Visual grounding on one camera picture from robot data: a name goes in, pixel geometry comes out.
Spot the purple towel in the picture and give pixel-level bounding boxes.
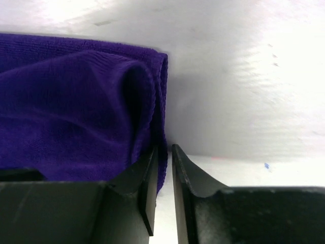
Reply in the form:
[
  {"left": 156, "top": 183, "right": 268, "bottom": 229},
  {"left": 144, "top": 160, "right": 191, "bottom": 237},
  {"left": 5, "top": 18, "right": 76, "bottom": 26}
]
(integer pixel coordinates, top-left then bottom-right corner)
[{"left": 1, "top": 34, "right": 168, "bottom": 189}]

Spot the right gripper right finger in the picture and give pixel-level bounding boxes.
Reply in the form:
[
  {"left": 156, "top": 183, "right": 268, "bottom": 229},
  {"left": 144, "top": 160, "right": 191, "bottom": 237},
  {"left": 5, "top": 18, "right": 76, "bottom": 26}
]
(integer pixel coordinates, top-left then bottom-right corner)
[{"left": 172, "top": 144, "right": 324, "bottom": 243}]

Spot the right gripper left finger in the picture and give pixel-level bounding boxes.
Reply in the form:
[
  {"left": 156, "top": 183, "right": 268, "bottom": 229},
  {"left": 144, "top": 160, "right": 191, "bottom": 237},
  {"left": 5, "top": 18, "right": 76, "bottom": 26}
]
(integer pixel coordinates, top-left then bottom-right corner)
[{"left": 1, "top": 148, "right": 158, "bottom": 243}]

